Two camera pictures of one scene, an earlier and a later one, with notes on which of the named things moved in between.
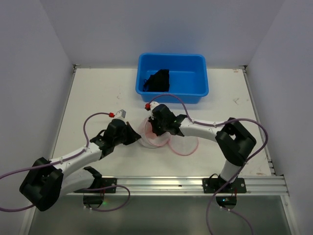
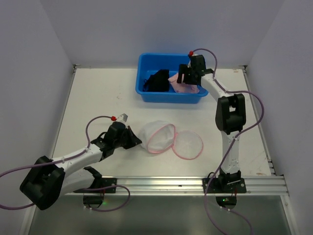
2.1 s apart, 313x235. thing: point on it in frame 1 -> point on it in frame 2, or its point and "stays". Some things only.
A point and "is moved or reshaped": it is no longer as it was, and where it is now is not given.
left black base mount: (94, 201) stays
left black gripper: (128, 133) stays
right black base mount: (212, 185) stays
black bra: (158, 82) stays
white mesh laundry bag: (185, 145) is moved or reshaped
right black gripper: (154, 126) -> (187, 73)
